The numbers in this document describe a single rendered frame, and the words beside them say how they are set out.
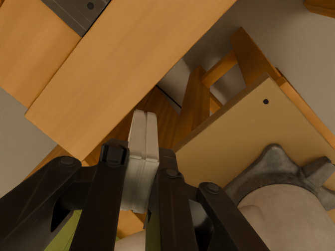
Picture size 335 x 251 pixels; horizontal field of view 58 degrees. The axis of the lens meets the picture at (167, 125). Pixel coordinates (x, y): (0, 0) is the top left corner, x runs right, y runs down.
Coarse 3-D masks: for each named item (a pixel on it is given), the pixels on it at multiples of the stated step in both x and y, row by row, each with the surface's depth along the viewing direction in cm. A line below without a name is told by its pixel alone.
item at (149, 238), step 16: (160, 176) 13; (176, 176) 13; (160, 192) 12; (176, 192) 12; (160, 208) 11; (176, 208) 11; (144, 224) 14; (160, 224) 10; (176, 224) 10; (192, 224) 10; (160, 240) 9; (176, 240) 10; (192, 240) 10
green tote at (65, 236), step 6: (78, 210) 77; (72, 216) 75; (78, 216) 77; (72, 222) 74; (66, 228) 72; (72, 228) 73; (60, 234) 70; (66, 234) 71; (72, 234) 72; (54, 240) 68; (60, 240) 69; (66, 240) 70; (48, 246) 66; (54, 246) 67; (60, 246) 68; (66, 246) 68
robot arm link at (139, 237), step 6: (132, 234) 51; (138, 234) 50; (144, 234) 49; (120, 240) 51; (126, 240) 49; (132, 240) 48; (138, 240) 48; (144, 240) 47; (120, 246) 48; (126, 246) 47; (132, 246) 47; (138, 246) 46; (144, 246) 46
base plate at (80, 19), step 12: (48, 0) 47; (60, 0) 47; (72, 0) 47; (84, 0) 47; (96, 0) 47; (108, 0) 46; (60, 12) 48; (72, 12) 48; (84, 12) 48; (96, 12) 47; (72, 24) 49; (84, 24) 48
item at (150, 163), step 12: (156, 120) 19; (156, 132) 17; (144, 144) 15; (156, 144) 15; (144, 156) 14; (156, 156) 14; (144, 168) 14; (156, 168) 14; (144, 180) 14; (144, 192) 14; (132, 204) 14; (144, 204) 14
